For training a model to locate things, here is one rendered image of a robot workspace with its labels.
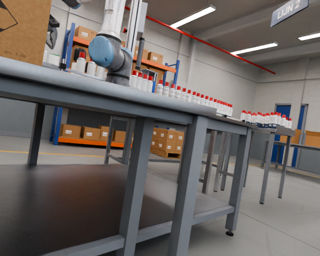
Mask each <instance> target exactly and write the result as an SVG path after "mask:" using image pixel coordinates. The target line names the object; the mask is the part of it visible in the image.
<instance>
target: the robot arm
mask: <svg viewBox="0 0 320 256"><path fill-rule="evenodd" d="M62 1H63V2H64V3H65V4H67V6H69V7H71V8H72V9H78V8H79V7H80V6H81V4H82V3H85V2H89V1H93V0H62ZM125 1H126V0H106V3H105V9H104V14H103V20H102V26H101V31H100V32H99V33H97V34H96V37H94V38H93V40H92V41H90V43H89V46H88V54H89V57H90V58H91V60H92V61H93V62H94V63H96V64H97V65H98V66H100V67H103V68H105V69H106V70H107V77H106V80H105V81H106V82H110V83H114V84H118V85H122V86H126V87H130V85H129V81H130V74H131V68H132V63H133V54H132V52H131V51H130V50H128V49H125V48H124V47H121V43H122V40H121V38H120V37H119V35H120V30H121V24H122V18H123V13H124V7H125ZM59 26H60V23H59V22H58V21H57V20H56V19H55V18H54V17H53V16H52V15H51V14H50V16H49V23H48V30H47V31H50V35H49V34H48V33H47V37H46V44H47V46H48V47H49V48H50V49H51V50H53V49H54V47H55V44H56V40H57V29H56V28H57V27H59ZM51 43H52V44H51Z"/></svg>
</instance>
